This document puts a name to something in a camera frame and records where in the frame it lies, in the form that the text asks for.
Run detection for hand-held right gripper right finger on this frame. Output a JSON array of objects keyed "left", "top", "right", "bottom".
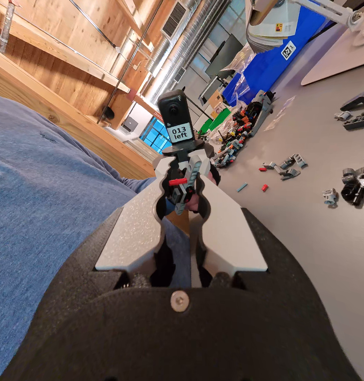
[{"left": 197, "top": 173, "right": 269, "bottom": 286}]

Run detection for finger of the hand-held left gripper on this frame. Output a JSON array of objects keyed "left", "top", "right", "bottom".
[
  {"left": 190, "top": 149, "right": 210, "bottom": 180},
  {"left": 154, "top": 155, "right": 179, "bottom": 180}
]

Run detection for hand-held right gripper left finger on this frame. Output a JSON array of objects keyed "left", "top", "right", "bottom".
[{"left": 96, "top": 176, "right": 172, "bottom": 286}]

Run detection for small grey black brick assembly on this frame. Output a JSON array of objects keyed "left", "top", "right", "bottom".
[{"left": 180, "top": 178, "right": 198, "bottom": 200}]

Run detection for long light grey lego beam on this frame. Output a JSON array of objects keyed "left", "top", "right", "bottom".
[{"left": 173, "top": 158, "right": 201, "bottom": 215}]

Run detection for partly built lego model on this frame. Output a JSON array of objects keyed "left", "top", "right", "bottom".
[{"left": 211, "top": 89, "right": 275, "bottom": 171}]

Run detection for cluster of grey lego connectors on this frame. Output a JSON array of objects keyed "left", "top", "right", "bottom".
[{"left": 277, "top": 153, "right": 308, "bottom": 181}]

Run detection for lego instruction booklet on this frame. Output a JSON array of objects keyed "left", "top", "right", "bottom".
[{"left": 245, "top": 0, "right": 303, "bottom": 55}]

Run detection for cluster of dark lego connectors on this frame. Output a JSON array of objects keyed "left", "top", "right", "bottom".
[{"left": 341, "top": 166, "right": 364, "bottom": 206}]

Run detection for dark grey angled lego beam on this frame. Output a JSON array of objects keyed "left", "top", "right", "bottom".
[{"left": 343, "top": 110, "right": 364, "bottom": 131}]

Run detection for dark grey curved lego brick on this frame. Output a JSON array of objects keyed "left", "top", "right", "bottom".
[{"left": 340, "top": 90, "right": 364, "bottom": 114}]

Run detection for window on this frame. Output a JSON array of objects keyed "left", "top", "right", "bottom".
[{"left": 139, "top": 116, "right": 172, "bottom": 153}]

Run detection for green storage bin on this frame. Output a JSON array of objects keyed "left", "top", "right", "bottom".
[{"left": 197, "top": 107, "right": 232, "bottom": 137}]

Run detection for cardboard box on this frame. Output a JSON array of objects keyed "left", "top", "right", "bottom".
[{"left": 202, "top": 89, "right": 225, "bottom": 111}]

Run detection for person's blue clothing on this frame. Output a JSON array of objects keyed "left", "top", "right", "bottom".
[{"left": 0, "top": 95, "right": 192, "bottom": 381}]

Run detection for small clear plastic bag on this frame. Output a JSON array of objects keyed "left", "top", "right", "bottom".
[{"left": 264, "top": 94, "right": 297, "bottom": 130}]

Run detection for blue storage bin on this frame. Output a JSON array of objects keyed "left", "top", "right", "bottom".
[{"left": 221, "top": 6, "right": 333, "bottom": 108}]

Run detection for wooden ceiling beams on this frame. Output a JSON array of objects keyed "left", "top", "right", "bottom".
[{"left": 0, "top": 0, "right": 197, "bottom": 180}]

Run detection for silver ventilation duct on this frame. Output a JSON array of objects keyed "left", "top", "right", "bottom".
[{"left": 143, "top": 0, "right": 231, "bottom": 105}]

